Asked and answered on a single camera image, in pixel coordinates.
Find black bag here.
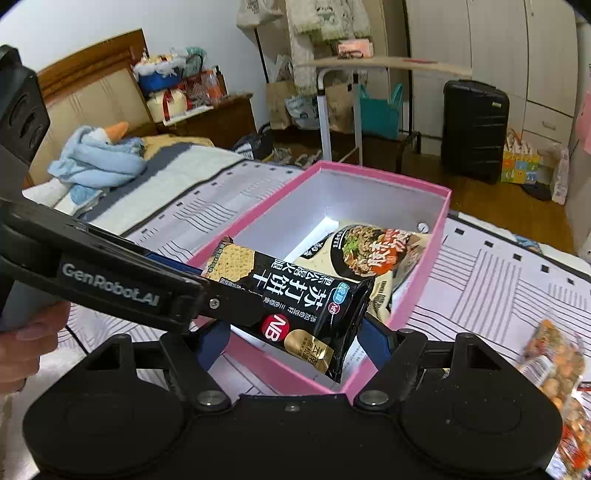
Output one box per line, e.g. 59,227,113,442
232,124,276,160

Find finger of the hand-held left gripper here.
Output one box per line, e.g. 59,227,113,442
196,279,267,328
144,251,209,279

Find brown wooden nightstand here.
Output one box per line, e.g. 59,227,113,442
164,92,257,151

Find person's left hand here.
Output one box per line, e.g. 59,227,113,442
0,300,71,396

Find white noodle packet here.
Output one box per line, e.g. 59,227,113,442
300,224,433,288

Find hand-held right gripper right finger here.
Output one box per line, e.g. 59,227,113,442
353,318,502,411

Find pink cardboard box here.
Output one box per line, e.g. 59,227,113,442
187,161,452,402

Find printed plastic bag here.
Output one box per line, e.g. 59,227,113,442
285,95,324,131

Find small pink box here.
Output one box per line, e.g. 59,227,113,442
337,39,375,60

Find red snack packet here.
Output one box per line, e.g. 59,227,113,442
545,382,591,480

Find cream gift box red ribbon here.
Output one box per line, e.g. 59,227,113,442
147,88,188,123

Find white plastic bag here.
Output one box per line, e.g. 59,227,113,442
551,148,571,206

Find plastic bottle orange label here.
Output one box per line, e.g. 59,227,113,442
203,69,223,103

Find colourful gift bag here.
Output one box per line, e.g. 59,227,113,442
501,129,546,185

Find wooden padded headboard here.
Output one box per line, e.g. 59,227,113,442
23,28,160,186

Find blue gift basket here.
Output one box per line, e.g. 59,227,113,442
133,46,186,94

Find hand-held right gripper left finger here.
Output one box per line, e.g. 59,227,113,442
85,319,232,413

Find cream snack packet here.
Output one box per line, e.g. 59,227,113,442
368,272,399,325

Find teal shopping bag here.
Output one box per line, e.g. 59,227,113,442
359,83,404,140

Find black cracker packet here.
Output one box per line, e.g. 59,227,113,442
202,236,376,384

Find brown paper bag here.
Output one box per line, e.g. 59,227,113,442
265,80,301,131
325,83,361,134

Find pink cloth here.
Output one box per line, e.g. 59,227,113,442
575,90,591,153

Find blue goose plush toy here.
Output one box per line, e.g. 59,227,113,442
23,121,147,217

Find clear bag of orange snacks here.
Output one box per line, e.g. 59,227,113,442
516,318,587,412

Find fluffy white coat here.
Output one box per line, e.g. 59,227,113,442
284,0,373,93

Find black suitcase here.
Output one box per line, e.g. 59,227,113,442
440,79,510,185

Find cream tote bag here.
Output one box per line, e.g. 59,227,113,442
236,0,274,84

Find white wardrobe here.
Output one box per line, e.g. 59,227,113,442
405,0,581,149

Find white folding table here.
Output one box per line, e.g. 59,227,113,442
294,56,473,168

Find striped white bedsheet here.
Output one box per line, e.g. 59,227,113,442
0,137,591,480

